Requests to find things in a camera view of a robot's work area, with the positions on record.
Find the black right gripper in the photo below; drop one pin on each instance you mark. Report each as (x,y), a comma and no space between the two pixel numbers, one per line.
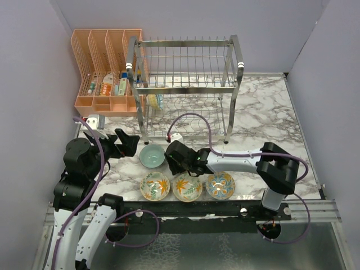
(173,166)

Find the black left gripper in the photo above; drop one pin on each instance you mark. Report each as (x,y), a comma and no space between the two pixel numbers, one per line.
(128,147)

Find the teal ribbed bowl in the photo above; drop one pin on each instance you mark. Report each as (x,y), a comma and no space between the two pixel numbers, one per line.
(152,156)

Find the yellow dotted white bowl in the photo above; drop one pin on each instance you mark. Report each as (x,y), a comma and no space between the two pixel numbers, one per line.
(155,101)

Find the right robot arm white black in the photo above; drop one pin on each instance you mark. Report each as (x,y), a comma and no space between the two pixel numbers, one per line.
(277,168)

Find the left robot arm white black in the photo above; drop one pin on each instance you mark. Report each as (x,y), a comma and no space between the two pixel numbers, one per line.
(84,161)

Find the stainless steel dish rack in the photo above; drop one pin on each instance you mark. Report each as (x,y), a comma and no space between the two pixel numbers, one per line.
(199,79)

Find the orange flower bowl middle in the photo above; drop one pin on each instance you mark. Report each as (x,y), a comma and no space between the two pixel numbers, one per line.
(187,188)

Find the orange flower bowl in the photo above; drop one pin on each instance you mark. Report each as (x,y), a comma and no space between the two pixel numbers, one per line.
(155,186)
(187,188)

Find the orange flower bowl left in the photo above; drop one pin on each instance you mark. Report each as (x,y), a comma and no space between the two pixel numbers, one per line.
(155,186)

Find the blue orange floral bowl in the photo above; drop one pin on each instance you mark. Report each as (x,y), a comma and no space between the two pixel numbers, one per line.
(220,186)

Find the peach plastic file organizer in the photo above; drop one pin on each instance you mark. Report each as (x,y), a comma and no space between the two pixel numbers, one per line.
(97,53)

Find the green white box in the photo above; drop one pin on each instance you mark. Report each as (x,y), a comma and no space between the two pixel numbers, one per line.
(122,86)

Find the small green white bottle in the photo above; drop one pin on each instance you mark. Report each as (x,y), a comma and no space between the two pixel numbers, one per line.
(91,88)

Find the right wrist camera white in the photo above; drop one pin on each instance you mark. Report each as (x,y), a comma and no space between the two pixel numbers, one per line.
(174,137)

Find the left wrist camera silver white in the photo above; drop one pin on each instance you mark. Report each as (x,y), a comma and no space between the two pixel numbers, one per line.
(96,122)

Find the black mounting rail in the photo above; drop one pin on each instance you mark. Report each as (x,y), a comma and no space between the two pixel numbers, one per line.
(176,217)

